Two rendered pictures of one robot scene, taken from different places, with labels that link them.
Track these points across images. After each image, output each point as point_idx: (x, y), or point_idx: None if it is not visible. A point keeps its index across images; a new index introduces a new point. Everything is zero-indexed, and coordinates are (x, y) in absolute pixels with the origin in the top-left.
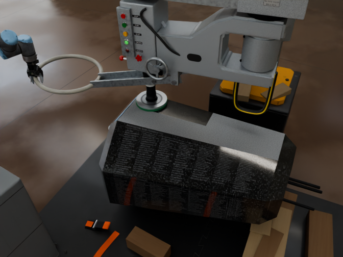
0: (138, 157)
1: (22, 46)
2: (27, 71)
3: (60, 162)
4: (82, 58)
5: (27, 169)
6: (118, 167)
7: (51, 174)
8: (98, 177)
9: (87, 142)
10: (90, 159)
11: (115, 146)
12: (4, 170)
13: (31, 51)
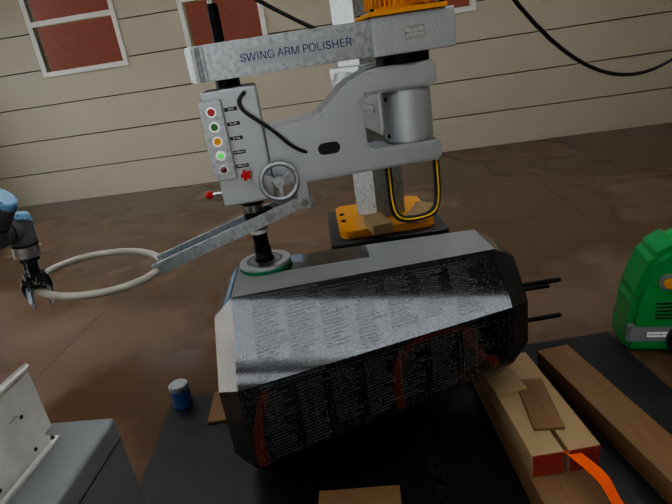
0: (292, 337)
1: (18, 226)
2: (27, 279)
3: None
4: (111, 254)
5: None
6: (264, 370)
7: None
8: (192, 471)
9: (134, 433)
10: (158, 454)
11: (245, 338)
12: (68, 422)
13: (33, 236)
